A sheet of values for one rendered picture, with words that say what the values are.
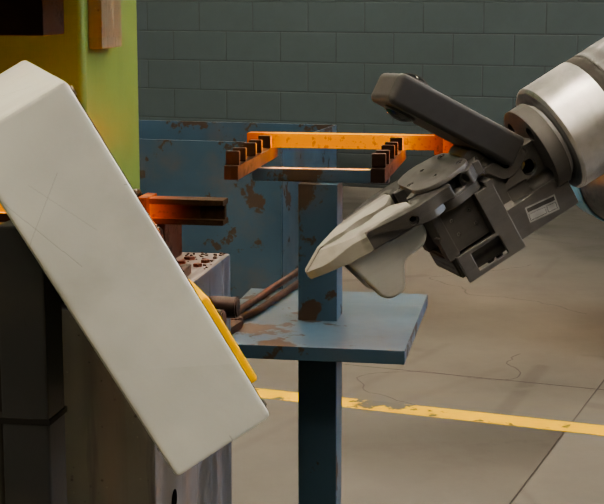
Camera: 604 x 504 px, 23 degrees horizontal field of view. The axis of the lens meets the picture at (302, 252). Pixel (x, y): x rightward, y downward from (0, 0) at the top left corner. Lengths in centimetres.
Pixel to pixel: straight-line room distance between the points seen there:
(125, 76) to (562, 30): 725
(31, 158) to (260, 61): 896
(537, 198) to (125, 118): 113
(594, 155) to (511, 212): 8
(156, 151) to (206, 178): 22
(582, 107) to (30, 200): 42
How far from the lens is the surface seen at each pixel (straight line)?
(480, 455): 411
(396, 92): 108
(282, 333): 214
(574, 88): 113
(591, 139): 112
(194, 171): 552
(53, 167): 99
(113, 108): 211
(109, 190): 99
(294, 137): 232
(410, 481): 388
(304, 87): 981
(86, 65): 200
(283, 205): 544
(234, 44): 1000
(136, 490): 166
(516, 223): 113
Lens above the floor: 126
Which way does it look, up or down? 10 degrees down
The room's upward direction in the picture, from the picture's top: straight up
